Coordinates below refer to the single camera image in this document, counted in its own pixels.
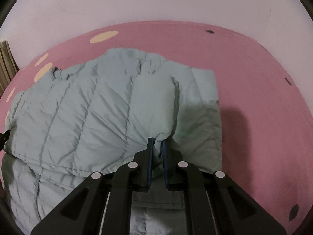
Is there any light blue puffer jacket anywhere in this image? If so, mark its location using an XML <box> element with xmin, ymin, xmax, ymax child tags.
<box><xmin>2</xmin><ymin>48</ymin><xmax>222</xmax><ymax>234</ymax></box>

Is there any striped headboard cover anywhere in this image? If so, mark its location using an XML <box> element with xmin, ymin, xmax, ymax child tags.
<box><xmin>0</xmin><ymin>40</ymin><xmax>19</xmax><ymax>97</ymax></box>

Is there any pink polka dot bedsheet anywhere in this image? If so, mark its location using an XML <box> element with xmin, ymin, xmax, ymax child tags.
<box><xmin>1</xmin><ymin>21</ymin><xmax>312</xmax><ymax>234</ymax></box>

